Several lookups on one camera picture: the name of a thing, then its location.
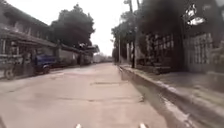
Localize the pole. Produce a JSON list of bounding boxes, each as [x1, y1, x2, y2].
[[117, 37, 122, 65]]

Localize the concrete gutter strip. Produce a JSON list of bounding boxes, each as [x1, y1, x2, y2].
[[119, 68, 194, 128]]

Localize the large dark tree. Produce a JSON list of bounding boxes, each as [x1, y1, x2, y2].
[[50, 3, 97, 49]]

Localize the raised concrete pavement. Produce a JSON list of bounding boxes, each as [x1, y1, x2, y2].
[[117, 63, 224, 128]]

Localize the blue truck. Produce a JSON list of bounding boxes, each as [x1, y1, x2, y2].
[[33, 54, 60, 75]]

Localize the fence wall with grilles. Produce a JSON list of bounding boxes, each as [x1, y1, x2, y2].
[[120, 29, 224, 76]]

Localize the grey concrete road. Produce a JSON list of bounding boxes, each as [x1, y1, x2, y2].
[[0, 62, 169, 128]]

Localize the low building with awning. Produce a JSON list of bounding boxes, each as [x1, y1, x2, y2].
[[0, 1, 100, 80]]

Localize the trees behind fence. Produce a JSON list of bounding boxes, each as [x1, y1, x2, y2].
[[111, 0, 224, 64]]

